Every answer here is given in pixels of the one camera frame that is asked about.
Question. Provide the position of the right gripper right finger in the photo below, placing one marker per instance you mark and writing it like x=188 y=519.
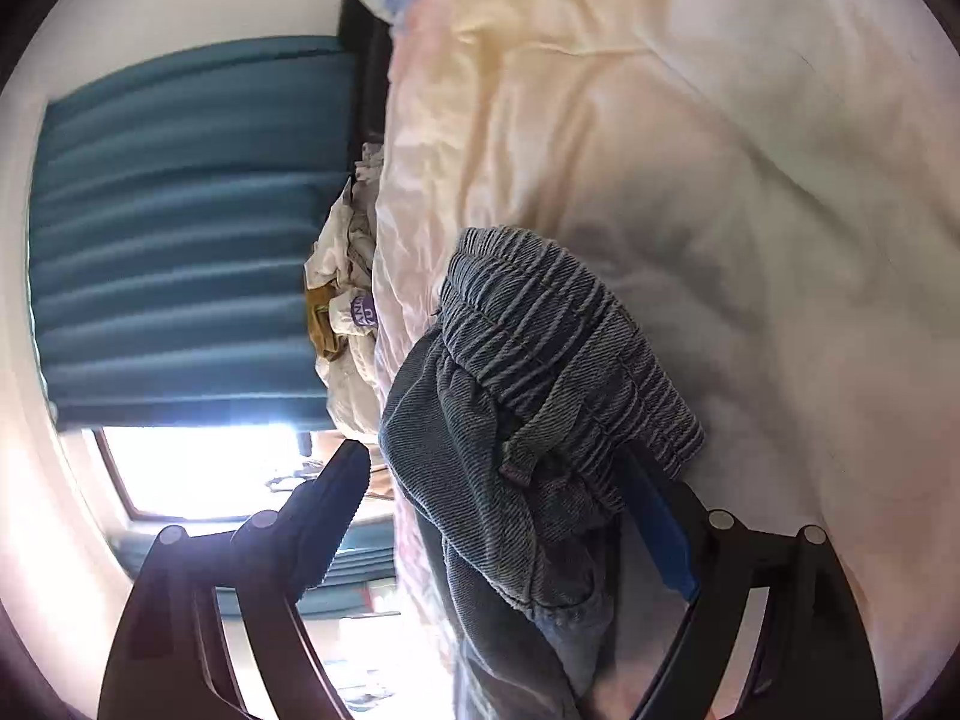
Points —
x=781 y=600

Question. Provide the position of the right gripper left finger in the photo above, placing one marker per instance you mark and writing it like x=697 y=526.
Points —
x=169 y=658

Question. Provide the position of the grey denim jeans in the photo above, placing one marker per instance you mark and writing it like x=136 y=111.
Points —
x=501 y=428

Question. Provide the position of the left teal curtain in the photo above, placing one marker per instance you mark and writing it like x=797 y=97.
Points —
x=363 y=564

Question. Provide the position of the teal curtain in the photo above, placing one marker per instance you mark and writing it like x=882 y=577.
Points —
x=173 y=207
x=363 y=564

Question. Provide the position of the silver tripod stand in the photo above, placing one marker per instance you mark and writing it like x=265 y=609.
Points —
x=313 y=450

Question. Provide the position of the mustard yellow garment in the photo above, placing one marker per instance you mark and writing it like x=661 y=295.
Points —
x=327 y=344

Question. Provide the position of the cream puffer jacket pile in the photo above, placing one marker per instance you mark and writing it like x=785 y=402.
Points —
x=343 y=254

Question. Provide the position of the right teal curtain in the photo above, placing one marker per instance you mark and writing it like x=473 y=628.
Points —
x=173 y=207

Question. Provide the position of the pastel tie-dye duvet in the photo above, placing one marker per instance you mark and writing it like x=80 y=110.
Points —
x=771 y=186

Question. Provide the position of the black armchair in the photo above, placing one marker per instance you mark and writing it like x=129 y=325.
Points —
x=369 y=40

